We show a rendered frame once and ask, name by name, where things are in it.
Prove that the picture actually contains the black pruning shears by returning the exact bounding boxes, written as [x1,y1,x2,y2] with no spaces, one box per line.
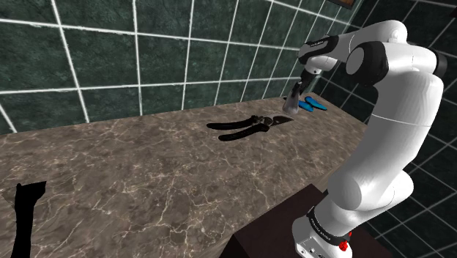
[206,114,294,142]

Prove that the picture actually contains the dark robot stand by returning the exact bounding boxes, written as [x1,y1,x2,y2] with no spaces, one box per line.
[219,183,394,258]

